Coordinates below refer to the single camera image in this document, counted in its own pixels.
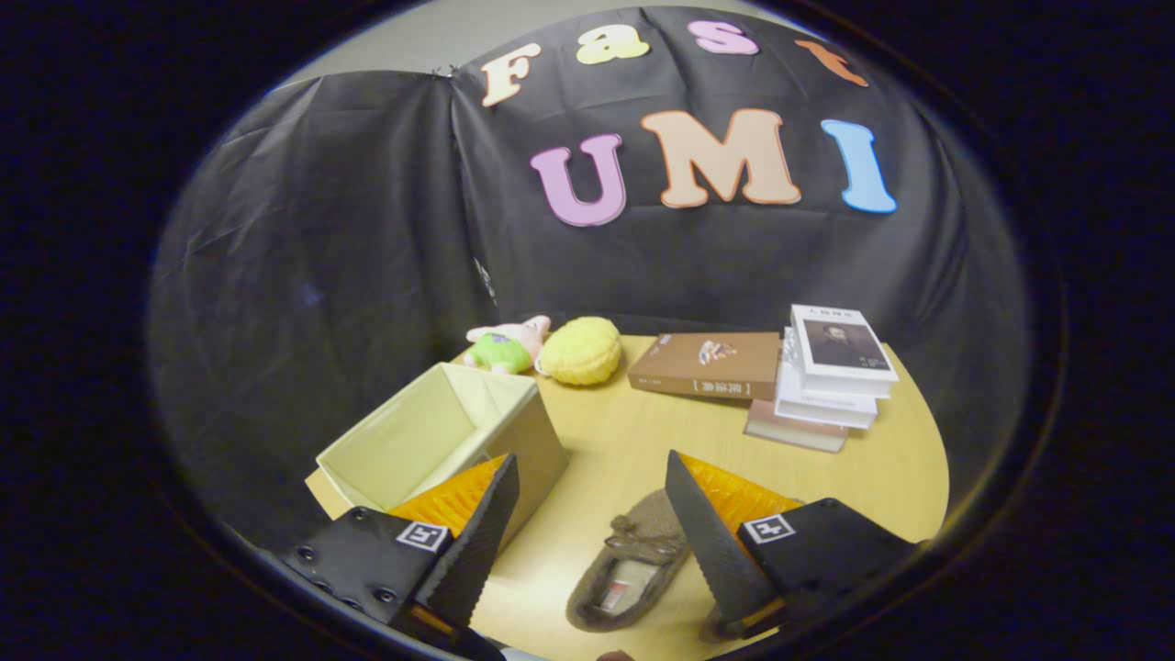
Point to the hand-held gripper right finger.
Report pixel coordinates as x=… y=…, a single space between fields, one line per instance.
x=711 y=551

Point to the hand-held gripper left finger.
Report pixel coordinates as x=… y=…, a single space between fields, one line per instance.
x=477 y=551

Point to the beige fabric storage box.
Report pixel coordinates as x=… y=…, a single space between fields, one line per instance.
x=431 y=431

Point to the pale pink book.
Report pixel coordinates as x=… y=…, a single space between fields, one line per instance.
x=794 y=433

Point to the plain white book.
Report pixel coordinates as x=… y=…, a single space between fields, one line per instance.
x=822 y=404

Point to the brown hardcover book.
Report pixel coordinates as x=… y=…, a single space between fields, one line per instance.
x=707 y=367

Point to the pink and green plush toy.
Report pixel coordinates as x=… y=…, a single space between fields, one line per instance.
x=500 y=349

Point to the yellow knitted plush ball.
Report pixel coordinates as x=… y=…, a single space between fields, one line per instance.
x=580 y=351

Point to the white book with portrait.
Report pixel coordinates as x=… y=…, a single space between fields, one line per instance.
x=840 y=344

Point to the black backdrop cloth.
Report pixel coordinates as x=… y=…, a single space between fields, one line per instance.
x=321 y=229

